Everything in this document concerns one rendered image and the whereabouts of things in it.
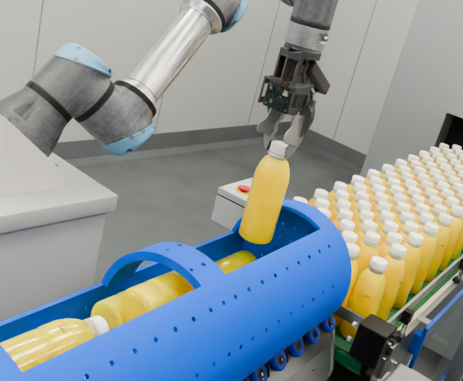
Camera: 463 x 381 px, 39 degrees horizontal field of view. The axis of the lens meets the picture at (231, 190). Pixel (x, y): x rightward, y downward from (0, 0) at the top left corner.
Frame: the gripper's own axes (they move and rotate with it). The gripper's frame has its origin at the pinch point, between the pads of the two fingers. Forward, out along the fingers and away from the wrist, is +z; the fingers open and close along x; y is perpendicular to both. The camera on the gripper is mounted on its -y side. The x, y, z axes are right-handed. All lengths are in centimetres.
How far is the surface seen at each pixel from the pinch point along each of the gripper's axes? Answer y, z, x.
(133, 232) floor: -159, 136, -158
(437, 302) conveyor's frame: -70, 46, 27
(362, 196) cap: -66, 25, -3
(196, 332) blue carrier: 40.5, 18.2, 15.9
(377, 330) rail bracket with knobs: -19.2, 36.2, 26.3
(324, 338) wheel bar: -16.9, 43.4, 16.2
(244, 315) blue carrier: 28.5, 19.3, 16.9
